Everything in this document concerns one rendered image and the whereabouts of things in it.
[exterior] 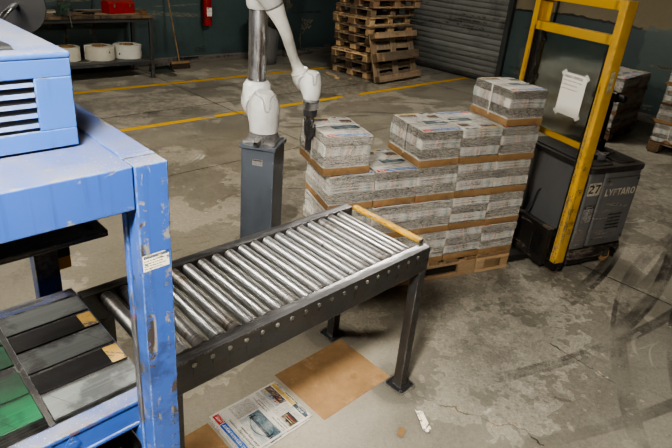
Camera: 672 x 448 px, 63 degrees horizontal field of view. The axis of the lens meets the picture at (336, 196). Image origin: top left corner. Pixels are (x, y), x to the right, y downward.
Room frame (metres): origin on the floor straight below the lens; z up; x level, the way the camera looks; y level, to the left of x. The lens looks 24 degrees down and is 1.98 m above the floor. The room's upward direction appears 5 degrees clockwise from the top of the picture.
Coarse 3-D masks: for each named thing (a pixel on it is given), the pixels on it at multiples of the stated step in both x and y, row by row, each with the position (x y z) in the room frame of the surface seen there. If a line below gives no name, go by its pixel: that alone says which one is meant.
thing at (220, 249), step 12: (312, 216) 2.37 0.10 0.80; (324, 216) 2.39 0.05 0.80; (276, 228) 2.22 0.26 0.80; (288, 228) 2.23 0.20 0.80; (240, 240) 2.08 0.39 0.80; (252, 240) 2.09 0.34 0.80; (204, 252) 1.95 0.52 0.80; (216, 252) 1.96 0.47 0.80; (180, 264) 1.85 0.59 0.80; (96, 288) 1.64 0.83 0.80; (108, 288) 1.64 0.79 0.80; (84, 300) 1.57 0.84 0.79; (96, 300) 1.60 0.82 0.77; (120, 300) 1.66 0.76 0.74; (96, 312) 1.60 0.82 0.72; (108, 312) 1.63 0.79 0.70
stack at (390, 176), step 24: (312, 168) 3.08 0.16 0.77; (384, 168) 3.03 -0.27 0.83; (408, 168) 3.07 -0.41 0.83; (432, 168) 3.12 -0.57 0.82; (456, 168) 3.20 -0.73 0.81; (480, 168) 3.28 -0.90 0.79; (336, 192) 2.85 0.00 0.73; (360, 192) 2.92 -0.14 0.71; (384, 192) 2.99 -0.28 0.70; (408, 192) 3.06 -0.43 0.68; (432, 192) 3.13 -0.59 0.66; (360, 216) 2.92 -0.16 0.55; (384, 216) 2.99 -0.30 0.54; (408, 216) 3.06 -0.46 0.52; (432, 216) 3.14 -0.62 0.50; (456, 216) 3.22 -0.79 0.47; (480, 216) 3.31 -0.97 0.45; (408, 240) 3.08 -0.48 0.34; (432, 240) 3.16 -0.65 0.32; (456, 240) 3.24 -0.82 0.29; (432, 264) 3.17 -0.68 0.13; (456, 264) 3.26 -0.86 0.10
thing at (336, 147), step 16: (336, 128) 3.00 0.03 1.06; (352, 128) 3.02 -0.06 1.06; (320, 144) 2.87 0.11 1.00; (336, 144) 2.83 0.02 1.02; (352, 144) 2.88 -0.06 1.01; (368, 144) 2.92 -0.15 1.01; (320, 160) 2.84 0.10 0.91; (336, 160) 2.85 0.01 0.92; (352, 160) 2.89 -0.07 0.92; (368, 160) 2.93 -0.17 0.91
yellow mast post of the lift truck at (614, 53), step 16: (624, 0) 3.42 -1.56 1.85; (624, 16) 3.39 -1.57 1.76; (624, 32) 3.40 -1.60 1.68; (608, 48) 3.45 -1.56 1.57; (624, 48) 3.42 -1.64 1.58; (608, 64) 3.40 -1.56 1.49; (608, 80) 3.39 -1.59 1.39; (608, 96) 3.41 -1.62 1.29; (592, 112) 3.42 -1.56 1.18; (592, 128) 3.39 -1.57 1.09; (592, 144) 3.40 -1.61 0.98; (576, 160) 3.46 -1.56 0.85; (592, 160) 3.42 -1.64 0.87; (576, 176) 3.41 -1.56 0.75; (576, 192) 3.39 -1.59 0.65; (576, 208) 3.41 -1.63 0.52; (560, 224) 3.42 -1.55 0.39; (560, 240) 3.39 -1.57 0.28; (560, 256) 3.40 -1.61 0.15
